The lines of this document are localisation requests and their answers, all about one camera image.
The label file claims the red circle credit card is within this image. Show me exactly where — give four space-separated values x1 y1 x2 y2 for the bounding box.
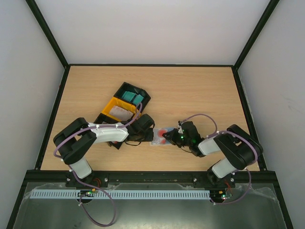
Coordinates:
151 128 168 146

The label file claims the beige card holder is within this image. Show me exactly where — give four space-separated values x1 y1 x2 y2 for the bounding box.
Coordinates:
150 127 174 146

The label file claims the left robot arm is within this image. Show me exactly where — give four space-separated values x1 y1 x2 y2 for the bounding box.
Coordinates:
53 114 155 179

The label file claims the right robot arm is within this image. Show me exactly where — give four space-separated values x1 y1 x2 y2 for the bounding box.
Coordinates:
163 121 263 187

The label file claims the yellow card bin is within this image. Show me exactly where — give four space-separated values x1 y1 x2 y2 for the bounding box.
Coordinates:
102 97 138 122

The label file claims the white card stack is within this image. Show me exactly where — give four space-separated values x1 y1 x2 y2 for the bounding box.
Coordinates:
109 106 133 121

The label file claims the teal card stack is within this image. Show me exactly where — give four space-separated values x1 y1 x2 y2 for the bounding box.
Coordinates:
121 91 144 105

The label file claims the black bin with red cards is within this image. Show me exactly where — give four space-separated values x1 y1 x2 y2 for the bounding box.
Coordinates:
94 113 122 150

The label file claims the black bin with teal cards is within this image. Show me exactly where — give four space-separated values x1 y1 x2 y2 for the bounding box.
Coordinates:
114 82 151 111

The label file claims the light blue slotted cable duct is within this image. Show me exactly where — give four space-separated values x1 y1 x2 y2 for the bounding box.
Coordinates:
30 189 210 200

